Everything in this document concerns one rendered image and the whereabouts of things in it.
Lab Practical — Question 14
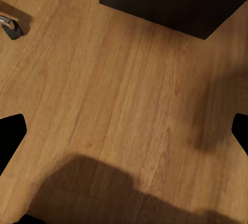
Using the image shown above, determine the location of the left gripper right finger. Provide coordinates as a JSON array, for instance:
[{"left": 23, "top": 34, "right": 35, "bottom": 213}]
[{"left": 231, "top": 114, "right": 248, "bottom": 155}]

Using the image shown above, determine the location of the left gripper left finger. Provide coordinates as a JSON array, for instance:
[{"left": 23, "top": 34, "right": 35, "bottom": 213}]
[{"left": 0, "top": 114, "right": 27, "bottom": 175}]

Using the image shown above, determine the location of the swivel chair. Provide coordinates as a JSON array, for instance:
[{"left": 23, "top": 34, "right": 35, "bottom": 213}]
[{"left": 0, "top": 15, "right": 24, "bottom": 40}]

